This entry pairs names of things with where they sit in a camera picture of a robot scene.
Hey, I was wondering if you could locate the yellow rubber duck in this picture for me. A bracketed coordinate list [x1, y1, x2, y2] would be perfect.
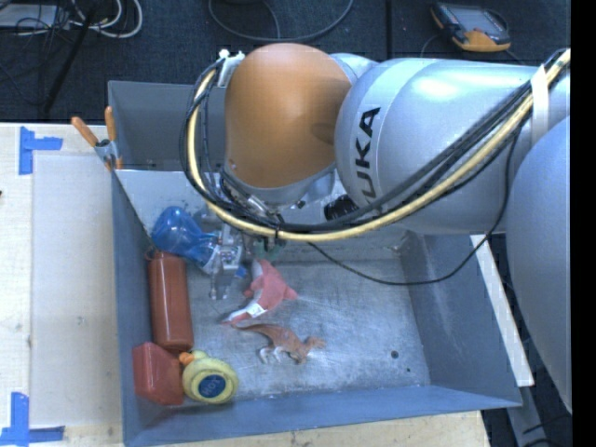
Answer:
[178, 348, 240, 406]

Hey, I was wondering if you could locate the short red-brown flat block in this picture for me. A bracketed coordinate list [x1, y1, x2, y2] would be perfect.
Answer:
[131, 341, 186, 407]

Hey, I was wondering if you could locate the brown toy dinosaur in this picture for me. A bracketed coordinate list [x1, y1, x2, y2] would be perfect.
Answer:
[235, 321, 328, 366]

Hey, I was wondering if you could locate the grey metal bin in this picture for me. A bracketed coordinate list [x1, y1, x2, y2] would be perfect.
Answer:
[106, 80, 535, 447]

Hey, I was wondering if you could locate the long red-brown flat block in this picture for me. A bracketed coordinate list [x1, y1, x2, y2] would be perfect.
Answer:
[146, 249, 196, 355]

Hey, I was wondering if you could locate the pink and white cloth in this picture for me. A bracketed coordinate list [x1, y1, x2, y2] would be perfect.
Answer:
[220, 258, 300, 327]

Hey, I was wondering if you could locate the black cylinder on white bracket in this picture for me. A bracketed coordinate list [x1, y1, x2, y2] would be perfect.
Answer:
[297, 193, 362, 224]

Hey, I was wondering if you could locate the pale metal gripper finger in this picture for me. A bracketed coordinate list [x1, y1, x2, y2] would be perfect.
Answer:
[208, 251, 224, 302]
[220, 248, 240, 301]

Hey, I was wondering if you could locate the blue plastic bottle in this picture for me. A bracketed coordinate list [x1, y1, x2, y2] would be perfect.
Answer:
[150, 205, 221, 274]

